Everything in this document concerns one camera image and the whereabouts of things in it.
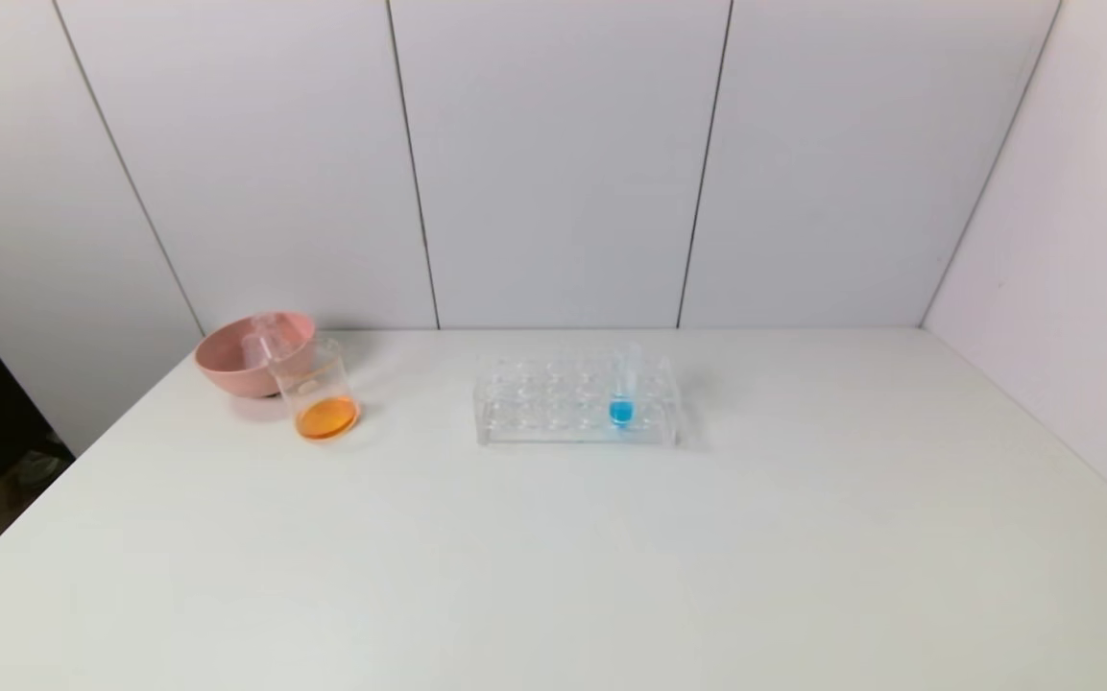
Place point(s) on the red pigment test tube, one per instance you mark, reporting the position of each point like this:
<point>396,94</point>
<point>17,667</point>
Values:
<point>255,347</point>

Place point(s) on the clear plastic test tube rack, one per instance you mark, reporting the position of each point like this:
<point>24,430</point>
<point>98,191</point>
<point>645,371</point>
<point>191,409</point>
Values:
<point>515,403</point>

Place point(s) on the blue pigment test tube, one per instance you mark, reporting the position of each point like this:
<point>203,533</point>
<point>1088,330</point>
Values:
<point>621,413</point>

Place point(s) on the clear glass beaker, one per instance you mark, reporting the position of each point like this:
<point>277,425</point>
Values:
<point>327,419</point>

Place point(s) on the pink bowl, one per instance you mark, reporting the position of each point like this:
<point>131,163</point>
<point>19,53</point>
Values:
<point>227,369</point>

